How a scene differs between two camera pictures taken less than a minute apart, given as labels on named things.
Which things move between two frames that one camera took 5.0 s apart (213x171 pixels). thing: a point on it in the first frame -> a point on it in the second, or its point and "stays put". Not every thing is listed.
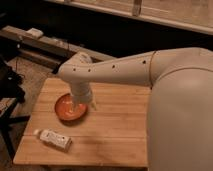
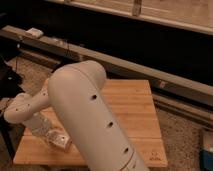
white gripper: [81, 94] -> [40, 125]
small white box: [34, 32] stays put
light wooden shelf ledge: [196, 15] stays put
